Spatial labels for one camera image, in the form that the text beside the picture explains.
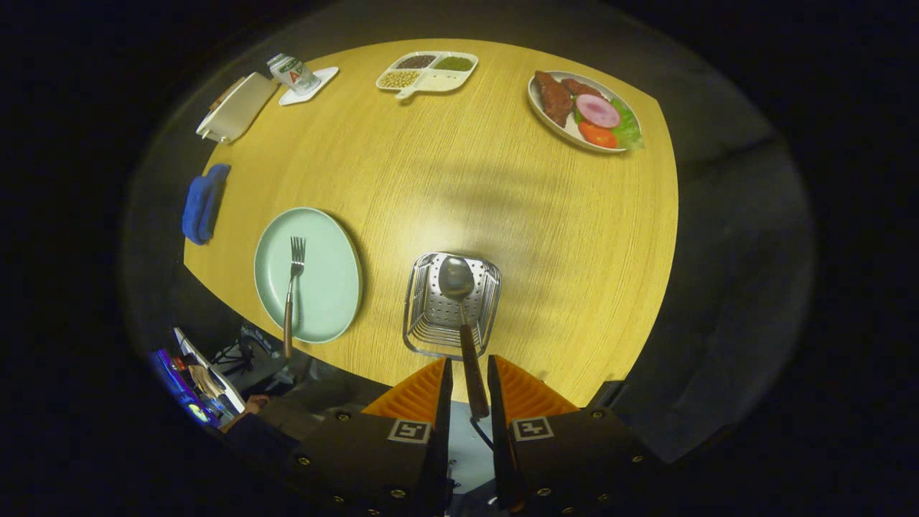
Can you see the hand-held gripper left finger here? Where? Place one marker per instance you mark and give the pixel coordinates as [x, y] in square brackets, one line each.
[388, 467]

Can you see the large brown meat piece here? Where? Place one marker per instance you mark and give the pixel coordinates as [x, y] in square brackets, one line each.
[554, 99]

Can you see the pink ham slice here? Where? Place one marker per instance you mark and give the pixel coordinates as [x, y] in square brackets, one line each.
[597, 111]

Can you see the small brown meat piece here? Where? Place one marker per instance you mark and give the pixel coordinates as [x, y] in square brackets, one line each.
[583, 87]

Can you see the computer screen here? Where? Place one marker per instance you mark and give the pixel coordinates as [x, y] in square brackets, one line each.
[190, 388]

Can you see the green lettuce leaf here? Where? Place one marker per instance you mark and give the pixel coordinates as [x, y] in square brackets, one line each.
[629, 126]

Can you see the white food plate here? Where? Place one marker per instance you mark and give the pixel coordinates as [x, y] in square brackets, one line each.
[571, 133]

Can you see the white divided bean dish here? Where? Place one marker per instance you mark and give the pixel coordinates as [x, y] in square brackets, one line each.
[438, 80]

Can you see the pale green plate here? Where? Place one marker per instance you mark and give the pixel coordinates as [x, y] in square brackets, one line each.
[330, 280]

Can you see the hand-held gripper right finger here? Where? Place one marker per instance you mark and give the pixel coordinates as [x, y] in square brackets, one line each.
[574, 467]

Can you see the person's beige clothing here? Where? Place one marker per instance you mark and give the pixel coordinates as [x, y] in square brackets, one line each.
[323, 406]

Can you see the white coaster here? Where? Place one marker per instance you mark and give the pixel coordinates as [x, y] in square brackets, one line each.
[323, 79]

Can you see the red tomato slice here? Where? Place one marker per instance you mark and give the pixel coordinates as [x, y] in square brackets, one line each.
[597, 135]

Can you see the black table clamp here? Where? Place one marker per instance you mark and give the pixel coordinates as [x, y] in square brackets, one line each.
[607, 395]

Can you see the blue cloth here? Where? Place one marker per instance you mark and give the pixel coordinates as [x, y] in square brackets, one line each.
[201, 205]

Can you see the white toaster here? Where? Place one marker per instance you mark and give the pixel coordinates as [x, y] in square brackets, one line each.
[240, 108]

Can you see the small white drink bottle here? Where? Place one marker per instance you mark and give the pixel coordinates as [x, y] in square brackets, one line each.
[293, 72]

